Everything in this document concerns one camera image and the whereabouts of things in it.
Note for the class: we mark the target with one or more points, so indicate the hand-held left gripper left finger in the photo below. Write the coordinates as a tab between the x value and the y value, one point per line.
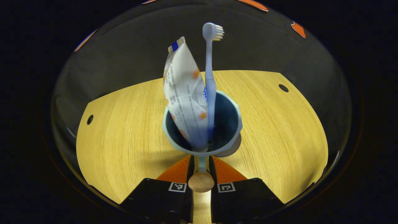
161	202

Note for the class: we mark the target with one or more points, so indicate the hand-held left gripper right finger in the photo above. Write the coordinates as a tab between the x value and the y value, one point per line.
245	202

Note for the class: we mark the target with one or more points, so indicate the white toothpaste tube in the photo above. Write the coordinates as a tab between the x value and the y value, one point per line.
183	93

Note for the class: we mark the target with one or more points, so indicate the white toothbrush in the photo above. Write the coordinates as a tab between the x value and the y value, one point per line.
210	87

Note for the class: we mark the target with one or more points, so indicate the black backdrop cloth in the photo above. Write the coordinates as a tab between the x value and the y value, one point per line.
130	46

